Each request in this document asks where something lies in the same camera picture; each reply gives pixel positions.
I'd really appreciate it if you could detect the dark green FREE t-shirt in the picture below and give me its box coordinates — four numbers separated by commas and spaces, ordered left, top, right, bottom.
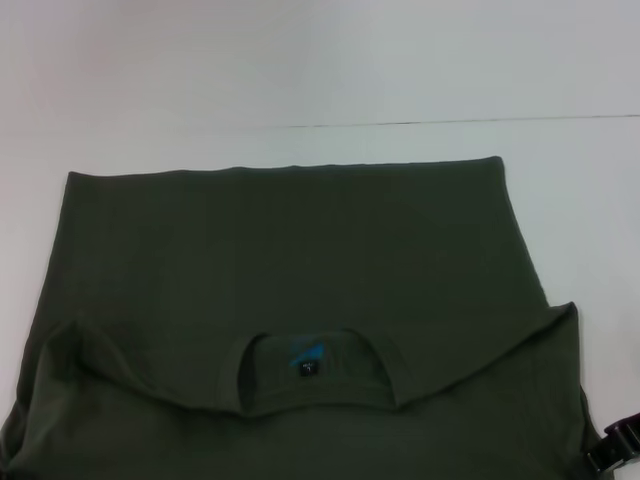
0, 154, 590, 480

